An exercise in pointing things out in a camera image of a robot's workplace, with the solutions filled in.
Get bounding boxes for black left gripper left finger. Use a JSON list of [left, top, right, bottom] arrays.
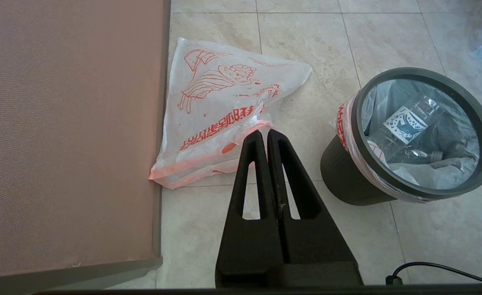
[[216, 130, 284, 287]]

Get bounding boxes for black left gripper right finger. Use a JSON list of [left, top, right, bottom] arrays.
[[268, 129, 364, 287]]

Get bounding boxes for white bag with cartoon print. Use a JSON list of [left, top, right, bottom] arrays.
[[149, 37, 313, 190]]

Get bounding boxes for black round trash bin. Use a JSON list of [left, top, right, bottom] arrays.
[[320, 68, 482, 205]]

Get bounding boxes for crushed clear plastic bottle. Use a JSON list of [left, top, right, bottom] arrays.
[[366, 95, 444, 164]]

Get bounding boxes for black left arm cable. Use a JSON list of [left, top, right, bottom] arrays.
[[385, 262, 482, 285]]

